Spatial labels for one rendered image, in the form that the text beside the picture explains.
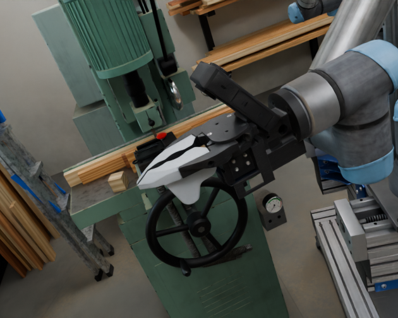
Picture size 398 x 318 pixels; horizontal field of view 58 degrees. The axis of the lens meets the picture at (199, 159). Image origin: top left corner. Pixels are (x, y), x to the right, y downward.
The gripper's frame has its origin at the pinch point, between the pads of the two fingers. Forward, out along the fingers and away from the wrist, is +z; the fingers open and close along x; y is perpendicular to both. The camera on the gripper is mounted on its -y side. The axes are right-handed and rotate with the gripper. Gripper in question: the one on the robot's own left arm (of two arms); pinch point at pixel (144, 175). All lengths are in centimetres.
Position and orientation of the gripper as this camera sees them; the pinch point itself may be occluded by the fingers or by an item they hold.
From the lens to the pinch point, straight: 42.6
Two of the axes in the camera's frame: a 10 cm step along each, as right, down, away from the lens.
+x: -3.4, -3.7, 8.7
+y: 3.6, 8.0, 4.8
